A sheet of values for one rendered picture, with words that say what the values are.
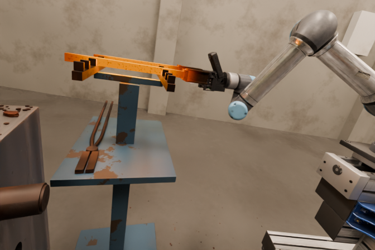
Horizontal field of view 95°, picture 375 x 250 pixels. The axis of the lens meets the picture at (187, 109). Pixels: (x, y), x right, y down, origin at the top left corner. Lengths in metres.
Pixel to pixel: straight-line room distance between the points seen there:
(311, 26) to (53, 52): 3.39
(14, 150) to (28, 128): 0.04
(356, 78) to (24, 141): 0.96
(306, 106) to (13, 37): 5.00
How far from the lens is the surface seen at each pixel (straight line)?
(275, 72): 0.70
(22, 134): 0.28
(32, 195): 0.22
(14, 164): 0.27
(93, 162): 0.54
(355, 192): 0.79
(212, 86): 0.75
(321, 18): 0.76
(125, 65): 0.57
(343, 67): 0.90
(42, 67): 3.72
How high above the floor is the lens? 1.02
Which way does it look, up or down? 17 degrees down
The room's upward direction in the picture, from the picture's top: 11 degrees clockwise
